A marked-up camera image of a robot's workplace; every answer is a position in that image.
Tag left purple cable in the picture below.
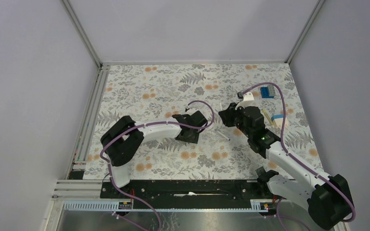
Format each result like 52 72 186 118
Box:
99 100 215 231

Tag blue grey toy blocks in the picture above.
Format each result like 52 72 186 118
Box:
260 85 276 99

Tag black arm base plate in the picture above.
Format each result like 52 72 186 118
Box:
100 180 280 211

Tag blue white eraser block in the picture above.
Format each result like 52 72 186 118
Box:
271 114 284 128

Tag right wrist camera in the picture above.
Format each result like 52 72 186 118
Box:
236 92 254 109

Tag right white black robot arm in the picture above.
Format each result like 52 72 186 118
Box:
218 103 356 230

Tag purple cable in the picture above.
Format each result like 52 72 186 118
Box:
241 82 357 231
99 100 215 231

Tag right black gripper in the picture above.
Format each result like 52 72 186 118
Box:
218 102 252 138

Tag floral patterned table mat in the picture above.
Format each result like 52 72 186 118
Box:
83 63 327 180

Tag white slotted cable duct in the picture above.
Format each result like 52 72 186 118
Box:
63 200 269 213

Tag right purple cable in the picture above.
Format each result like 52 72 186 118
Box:
241 82 357 231

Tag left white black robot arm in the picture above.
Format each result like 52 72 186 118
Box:
100 111 209 198

